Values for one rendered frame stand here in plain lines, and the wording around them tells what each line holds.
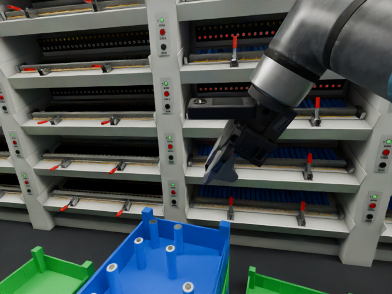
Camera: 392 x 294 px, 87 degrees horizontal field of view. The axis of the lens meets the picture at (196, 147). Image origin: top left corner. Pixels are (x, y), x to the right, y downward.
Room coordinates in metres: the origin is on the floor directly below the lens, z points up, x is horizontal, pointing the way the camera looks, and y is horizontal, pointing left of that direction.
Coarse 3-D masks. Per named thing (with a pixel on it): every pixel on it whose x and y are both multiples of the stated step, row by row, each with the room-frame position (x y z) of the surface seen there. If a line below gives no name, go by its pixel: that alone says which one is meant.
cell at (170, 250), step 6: (168, 246) 0.31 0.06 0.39; (174, 246) 0.31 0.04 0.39; (168, 252) 0.30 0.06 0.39; (174, 252) 0.30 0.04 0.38; (168, 258) 0.30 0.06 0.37; (174, 258) 0.30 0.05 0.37; (168, 264) 0.30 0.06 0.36; (174, 264) 0.30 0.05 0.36; (168, 270) 0.30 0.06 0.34; (174, 270) 0.30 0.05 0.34; (168, 276) 0.30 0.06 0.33; (174, 276) 0.30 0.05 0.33
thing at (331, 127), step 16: (320, 80) 0.79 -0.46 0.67; (336, 80) 0.78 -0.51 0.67; (208, 96) 0.88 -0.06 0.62; (240, 96) 0.85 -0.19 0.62; (320, 96) 0.79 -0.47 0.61; (336, 96) 0.78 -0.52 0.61; (352, 96) 0.76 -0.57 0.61; (304, 112) 0.72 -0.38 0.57; (320, 112) 0.71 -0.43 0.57; (336, 112) 0.70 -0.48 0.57; (352, 112) 0.69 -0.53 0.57; (368, 112) 0.66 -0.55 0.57; (192, 128) 0.73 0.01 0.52; (208, 128) 0.72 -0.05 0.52; (288, 128) 0.67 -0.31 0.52; (304, 128) 0.66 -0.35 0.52; (320, 128) 0.65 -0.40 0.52; (336, 128) 0.64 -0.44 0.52; (352, 128) 0.63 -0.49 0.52; (368, 128) 0.62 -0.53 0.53
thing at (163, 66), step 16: (160, 0) 0.74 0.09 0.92; (176, 16) 0.73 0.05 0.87; (176, 32) 0.73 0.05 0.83; (176, 48) 0.73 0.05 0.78; (160, 64) 0.74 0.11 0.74; (176, 64) 0.73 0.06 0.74; (176, 80) 0.73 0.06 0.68; (160, 96) 0.75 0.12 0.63; (176, 96) 0.74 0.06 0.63; (160, 112) 0.75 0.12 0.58; (176, 112) 0.74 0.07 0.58; (160, 128) 0.75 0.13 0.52; (176, 128) 0.74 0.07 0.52; (160, 144) 0.75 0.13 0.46; (176, 144) 0.74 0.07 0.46; (160, 160) 0.75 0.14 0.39; (176, 176) 0.74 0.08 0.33; (176, 208) 0.74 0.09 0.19
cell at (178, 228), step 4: (176, 224) 0.37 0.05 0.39; (176, 228) 0.36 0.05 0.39; (180, 228) 0.36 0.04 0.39; (176, 232) 0.36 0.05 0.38; (180, 232) 0.36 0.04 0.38; (176, 236) 0.36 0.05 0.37; (180, 236) 0.36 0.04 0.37; (176, 240) 0.36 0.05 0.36; (180, 240) 0.36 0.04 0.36; (176, 244) 0.36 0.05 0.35; (180, 244) 0.36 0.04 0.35; (176, 248) 0.36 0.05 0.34; (180, 248) 0.36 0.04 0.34; (176, 252) 0.36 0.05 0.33; (180, 252) 0.36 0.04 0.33
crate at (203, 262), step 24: (144, 216) 0.41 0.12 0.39; (144, 240) 0.40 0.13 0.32; (168, 240) 0.40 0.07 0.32; (192, 240) 0.39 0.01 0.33; (216, 240) 0.37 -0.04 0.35; (120, 264) 0.32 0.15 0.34; (192, 264) 0.33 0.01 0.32; (216, 264) 0.33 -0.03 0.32; (96, 288) 0.26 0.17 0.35; (144, 288) 0.28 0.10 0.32; (168, 288) 0.28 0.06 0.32; (216, 288) 0.24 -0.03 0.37
